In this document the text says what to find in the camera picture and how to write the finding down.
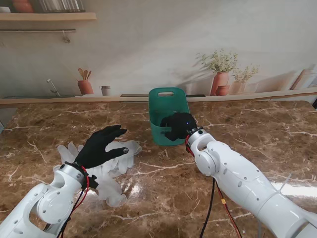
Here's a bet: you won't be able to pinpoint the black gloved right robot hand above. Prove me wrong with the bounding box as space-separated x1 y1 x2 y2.
160 113 199 142

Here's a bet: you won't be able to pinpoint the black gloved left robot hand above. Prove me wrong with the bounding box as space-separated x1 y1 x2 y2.
75 124 129 172

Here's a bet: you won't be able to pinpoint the green plastic basket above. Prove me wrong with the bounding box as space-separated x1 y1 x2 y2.
148 87 191 146

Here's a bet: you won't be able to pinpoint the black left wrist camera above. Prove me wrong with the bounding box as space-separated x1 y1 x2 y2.
89 175 100 189

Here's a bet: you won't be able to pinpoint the left arm red black cables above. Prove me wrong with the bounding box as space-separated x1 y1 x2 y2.
59 166 90 238

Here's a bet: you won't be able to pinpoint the arm red black cables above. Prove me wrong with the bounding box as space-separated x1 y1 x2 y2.
199 141 242 238
59 166 90 238

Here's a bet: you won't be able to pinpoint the right arm red black cables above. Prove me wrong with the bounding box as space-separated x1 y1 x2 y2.
199 141 242 238

